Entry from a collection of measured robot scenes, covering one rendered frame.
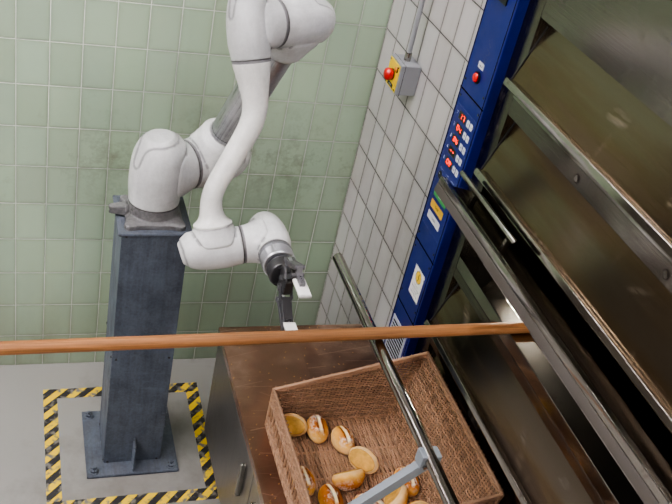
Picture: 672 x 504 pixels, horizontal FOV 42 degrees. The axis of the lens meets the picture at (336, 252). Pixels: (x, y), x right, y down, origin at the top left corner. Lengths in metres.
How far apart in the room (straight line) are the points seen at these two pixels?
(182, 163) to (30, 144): 0.68
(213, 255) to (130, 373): 0.85
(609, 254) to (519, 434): 0.56
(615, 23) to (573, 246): 0.49
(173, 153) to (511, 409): 1.18
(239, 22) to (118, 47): 0.83
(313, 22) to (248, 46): 0.20
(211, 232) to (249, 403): 0.69
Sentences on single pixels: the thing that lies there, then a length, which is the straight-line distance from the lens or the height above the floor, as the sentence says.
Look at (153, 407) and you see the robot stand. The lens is 3.15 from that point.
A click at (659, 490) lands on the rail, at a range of 1.67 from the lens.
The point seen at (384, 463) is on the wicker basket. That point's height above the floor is 0.59.
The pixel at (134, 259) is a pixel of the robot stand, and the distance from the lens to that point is 2.73.
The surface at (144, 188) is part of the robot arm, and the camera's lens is 2.63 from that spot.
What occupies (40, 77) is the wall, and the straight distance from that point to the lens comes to 3.01.
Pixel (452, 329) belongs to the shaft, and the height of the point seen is 1.20.
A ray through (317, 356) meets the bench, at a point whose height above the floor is 0.58.
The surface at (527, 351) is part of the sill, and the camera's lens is 2.27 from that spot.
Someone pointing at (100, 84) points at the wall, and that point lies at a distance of 3.03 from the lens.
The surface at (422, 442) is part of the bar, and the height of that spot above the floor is 1.17.
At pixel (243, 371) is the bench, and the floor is 0.58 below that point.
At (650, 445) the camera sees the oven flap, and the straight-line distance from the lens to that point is 1.80.
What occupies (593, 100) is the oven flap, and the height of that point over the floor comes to 1.82.
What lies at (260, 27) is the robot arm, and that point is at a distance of 2.23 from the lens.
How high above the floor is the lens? 2.49
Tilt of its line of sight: 33 degrees down
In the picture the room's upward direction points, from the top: 14 degrees clockwise
